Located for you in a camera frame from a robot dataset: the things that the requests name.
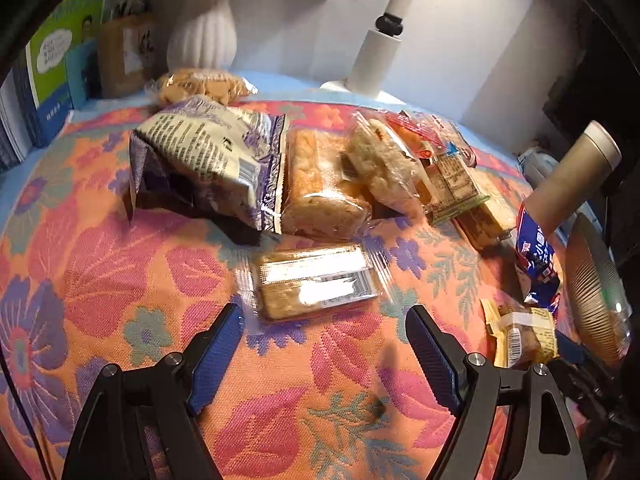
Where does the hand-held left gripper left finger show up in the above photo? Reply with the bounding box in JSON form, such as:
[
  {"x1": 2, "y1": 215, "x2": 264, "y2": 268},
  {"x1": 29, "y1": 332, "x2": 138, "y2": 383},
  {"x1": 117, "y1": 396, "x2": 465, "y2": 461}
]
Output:
[{"x1": 61, "y1": 302, "x2": 244, "y2": 480}]

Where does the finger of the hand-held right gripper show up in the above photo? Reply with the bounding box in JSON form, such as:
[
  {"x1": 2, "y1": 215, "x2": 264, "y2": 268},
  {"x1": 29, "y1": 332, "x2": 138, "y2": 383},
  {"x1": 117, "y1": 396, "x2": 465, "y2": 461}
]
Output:
[{"x1": 556, "y1": 334, "x2": 623, "y2": 413}]

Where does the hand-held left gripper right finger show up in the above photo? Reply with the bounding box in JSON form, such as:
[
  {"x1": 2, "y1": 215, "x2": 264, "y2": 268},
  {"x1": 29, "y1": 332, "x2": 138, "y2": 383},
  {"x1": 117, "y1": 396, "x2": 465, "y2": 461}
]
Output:
[{"x1": 405, "y1": 304, "x2": 588, "y2": 480}]

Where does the small yellow cake packet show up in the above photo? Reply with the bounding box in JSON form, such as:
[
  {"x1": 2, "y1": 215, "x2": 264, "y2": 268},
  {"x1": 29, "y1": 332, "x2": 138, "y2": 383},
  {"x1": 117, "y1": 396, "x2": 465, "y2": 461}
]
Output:
[{"x1": 481, "y1": 299, "x2": 558, "y2": 368}]

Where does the clear ribbed glass plate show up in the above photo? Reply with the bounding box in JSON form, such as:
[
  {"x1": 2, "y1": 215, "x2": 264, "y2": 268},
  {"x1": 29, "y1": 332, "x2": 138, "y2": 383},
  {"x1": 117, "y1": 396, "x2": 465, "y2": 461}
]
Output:
[{"x1": 565, "y1": 212, "x2": 633, "y2": 368}]

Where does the blue snack packet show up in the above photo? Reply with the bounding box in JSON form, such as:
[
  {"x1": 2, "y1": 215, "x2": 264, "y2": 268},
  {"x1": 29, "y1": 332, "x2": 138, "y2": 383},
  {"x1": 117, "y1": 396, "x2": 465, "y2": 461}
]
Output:
[{"x1": 515, "y1": 202, "x2": 563, "y2": 313}]

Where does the cake packet white label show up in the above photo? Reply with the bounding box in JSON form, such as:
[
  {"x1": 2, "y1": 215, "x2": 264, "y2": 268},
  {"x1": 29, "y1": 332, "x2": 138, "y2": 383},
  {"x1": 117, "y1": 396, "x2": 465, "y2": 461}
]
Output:
[{"x1": 235, "y1": 244, "x2": 393, "y2": 323}]

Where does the green label snack packet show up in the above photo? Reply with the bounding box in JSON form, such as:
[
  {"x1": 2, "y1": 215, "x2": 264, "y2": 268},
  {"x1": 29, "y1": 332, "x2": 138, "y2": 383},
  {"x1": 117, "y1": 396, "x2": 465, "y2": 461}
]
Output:
[{"x1": 422, "y1": 152, "x2": 491, "y2": 226}]

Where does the clear packet of rice cracker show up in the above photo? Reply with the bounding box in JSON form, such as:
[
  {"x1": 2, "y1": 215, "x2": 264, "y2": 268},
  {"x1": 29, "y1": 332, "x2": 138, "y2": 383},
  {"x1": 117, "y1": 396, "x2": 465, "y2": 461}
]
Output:
[{"x1": 342, "y1": 117, "x2": 426, "y2": 218}]

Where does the clear packet of toasted bread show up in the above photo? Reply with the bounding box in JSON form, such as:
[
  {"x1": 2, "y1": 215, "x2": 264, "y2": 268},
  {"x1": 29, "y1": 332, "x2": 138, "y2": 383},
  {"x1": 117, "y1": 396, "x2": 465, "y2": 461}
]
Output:
[{"x1": 280, "y1": 127, "x2": 373, "y2": 241}]

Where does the purple and white snack bag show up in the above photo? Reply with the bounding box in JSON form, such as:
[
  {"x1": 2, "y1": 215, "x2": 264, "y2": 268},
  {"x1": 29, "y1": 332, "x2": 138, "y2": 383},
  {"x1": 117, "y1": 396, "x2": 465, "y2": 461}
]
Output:
[{"x1": 129, "y1": 95, "x2": 288, "y2": 233}]

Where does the red orange snack packet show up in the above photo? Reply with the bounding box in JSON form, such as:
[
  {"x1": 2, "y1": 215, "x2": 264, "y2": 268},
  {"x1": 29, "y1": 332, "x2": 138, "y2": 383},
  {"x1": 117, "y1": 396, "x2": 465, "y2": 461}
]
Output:
[{"x1": 387, "y1": 110, "x2": 441, "y2": 161}]

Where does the floral woven tablecloth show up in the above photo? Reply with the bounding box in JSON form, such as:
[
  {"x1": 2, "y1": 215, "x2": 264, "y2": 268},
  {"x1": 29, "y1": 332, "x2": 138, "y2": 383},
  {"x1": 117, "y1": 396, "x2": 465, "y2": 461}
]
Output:
[{"x1": 0, "y1": 92, "x2": 601, "y2": 480}]

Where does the gold thermos bottle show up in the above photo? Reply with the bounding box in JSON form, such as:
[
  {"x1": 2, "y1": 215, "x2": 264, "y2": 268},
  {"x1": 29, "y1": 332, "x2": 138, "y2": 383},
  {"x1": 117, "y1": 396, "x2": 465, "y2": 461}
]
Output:
[{"x1": 525, "y1": 121, "x2": 622, "y2": 236}]

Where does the pale blue plastic bag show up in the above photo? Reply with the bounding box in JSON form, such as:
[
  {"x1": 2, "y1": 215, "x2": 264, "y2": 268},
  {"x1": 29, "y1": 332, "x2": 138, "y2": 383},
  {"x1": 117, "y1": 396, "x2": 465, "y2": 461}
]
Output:
[{"x1": 517, "y1": 147, "x2": 558, "y2": 196}]

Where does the clear packet of cookies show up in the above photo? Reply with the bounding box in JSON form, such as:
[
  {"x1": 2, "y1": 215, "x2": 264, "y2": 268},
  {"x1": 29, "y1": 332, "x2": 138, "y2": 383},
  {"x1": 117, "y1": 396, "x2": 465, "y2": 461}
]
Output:
[{"x1": 145, "y1": 67, "x2": 258, "y2": 106}]

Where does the white desk lamp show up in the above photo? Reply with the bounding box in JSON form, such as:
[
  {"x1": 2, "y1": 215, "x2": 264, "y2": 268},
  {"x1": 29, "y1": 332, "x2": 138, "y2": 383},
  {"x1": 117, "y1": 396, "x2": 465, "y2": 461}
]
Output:
[{"x1": 320, "y1": 0, "x2": 433, "y2": 106}]

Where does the row of dark books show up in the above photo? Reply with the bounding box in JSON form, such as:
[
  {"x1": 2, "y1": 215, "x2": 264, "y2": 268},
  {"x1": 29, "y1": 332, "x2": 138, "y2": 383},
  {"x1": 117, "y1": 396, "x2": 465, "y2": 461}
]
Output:
[{"x1": 0, "y1": 55, "x2": 41, "y2": 171}]

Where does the brown cardboard box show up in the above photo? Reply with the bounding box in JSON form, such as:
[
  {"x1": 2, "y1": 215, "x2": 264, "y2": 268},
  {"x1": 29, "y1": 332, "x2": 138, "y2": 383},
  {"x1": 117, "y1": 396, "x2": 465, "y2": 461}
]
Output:
[{"x1": 97, "y1": 12, "x2": 163, "y2": 98}]

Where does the white ribbed vase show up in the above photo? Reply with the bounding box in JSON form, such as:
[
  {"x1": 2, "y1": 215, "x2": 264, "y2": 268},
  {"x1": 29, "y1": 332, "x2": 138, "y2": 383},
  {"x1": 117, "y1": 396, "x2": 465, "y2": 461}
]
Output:
[{"x1": 166, "y1": 0, "x2": 238, "y2": 73}]

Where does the green and blue book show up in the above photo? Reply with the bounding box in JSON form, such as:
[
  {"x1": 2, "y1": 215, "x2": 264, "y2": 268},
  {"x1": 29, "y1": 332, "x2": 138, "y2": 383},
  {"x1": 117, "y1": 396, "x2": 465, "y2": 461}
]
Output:
[{"x1": 25, "y1": 0, "x2": 113, "y2": 146}]

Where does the black cable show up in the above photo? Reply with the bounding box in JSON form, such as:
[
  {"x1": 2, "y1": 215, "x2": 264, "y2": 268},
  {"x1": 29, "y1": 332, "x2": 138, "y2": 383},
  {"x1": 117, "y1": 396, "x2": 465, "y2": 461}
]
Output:
[{"x1": 0, "y1": 342, "x2": 53, "y2": 480}]

